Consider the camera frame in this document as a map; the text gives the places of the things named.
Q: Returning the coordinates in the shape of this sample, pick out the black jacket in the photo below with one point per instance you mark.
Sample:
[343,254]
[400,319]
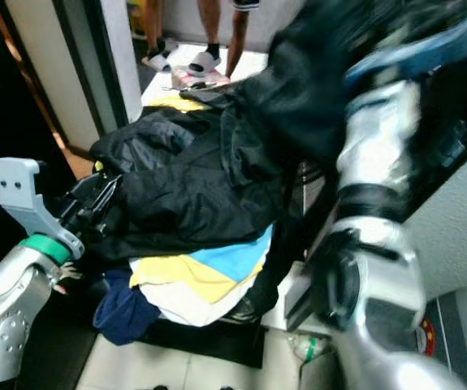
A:
[184,179]

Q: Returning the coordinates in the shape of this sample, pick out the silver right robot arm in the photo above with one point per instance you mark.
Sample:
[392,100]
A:
[371,268]

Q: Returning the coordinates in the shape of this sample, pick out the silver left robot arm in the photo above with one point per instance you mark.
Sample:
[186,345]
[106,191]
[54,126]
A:
[10,313]

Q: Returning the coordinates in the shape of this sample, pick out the white washing machine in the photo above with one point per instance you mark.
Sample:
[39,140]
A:
[456,227]

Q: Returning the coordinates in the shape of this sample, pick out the navy blue cloth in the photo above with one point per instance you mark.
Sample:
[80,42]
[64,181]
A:
[123,313]

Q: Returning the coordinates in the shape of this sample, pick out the yellow blue white shirt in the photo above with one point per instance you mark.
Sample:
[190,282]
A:
[201,276]

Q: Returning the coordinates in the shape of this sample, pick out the yellow cloth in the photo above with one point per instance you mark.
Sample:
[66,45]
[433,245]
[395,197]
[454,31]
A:
[176,103]

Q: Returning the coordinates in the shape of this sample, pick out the white slipper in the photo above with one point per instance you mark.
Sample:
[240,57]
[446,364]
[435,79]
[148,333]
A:
[157,60]
[205,62]

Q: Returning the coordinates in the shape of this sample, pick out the pink red packet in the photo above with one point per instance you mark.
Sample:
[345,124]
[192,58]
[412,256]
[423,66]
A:
[196,79]

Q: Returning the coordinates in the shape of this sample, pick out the bare person leg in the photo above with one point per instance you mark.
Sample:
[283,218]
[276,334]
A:
[210,20]
[157,20]
[237,36]

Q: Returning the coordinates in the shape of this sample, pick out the clear plastic bottle green label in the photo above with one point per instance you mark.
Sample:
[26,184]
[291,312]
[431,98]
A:
[306,349]

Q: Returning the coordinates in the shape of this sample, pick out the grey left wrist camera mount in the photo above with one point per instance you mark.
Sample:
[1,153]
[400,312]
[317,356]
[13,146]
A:
[18,188]

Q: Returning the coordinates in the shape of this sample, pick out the dark sliding door frame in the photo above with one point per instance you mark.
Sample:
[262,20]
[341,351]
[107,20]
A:
[95,65]

